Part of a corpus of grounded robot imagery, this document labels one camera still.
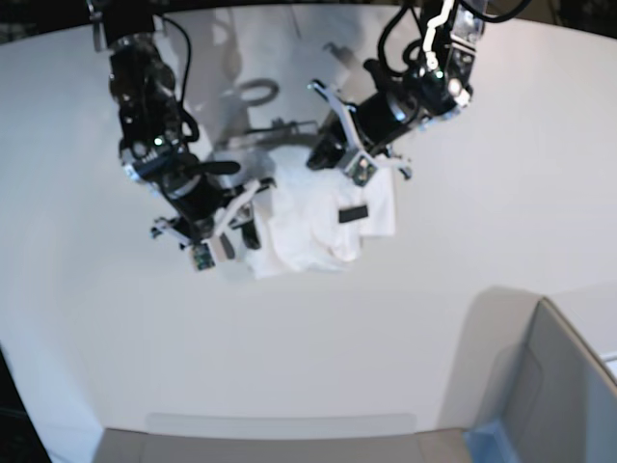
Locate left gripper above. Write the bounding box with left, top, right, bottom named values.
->
left=306, top=80, right=414, bottom=178

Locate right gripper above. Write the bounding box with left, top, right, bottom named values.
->
left=149, top=169, right=276, bottom=260

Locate white t-shirt with print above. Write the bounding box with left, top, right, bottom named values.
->
left=206, top=142, right=399, bottom=281

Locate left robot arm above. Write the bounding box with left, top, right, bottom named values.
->
left=306, top=1, right=528, bottom=187

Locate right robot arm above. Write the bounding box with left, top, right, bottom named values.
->
left=87, top=1, right=275, bottom=270

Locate grey cardboard box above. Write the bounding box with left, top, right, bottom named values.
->
left=439, top=286, right=617, bottom=463

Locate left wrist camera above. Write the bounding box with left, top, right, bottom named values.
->
left=343, top=151, right=378, bottom=187

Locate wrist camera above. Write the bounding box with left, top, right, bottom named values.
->
left=343, top=151, right=378, bottom=187
left=190, top=240, right=217, bottom=271

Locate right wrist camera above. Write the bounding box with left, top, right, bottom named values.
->
left=190, top=240, right=217, bottom=271

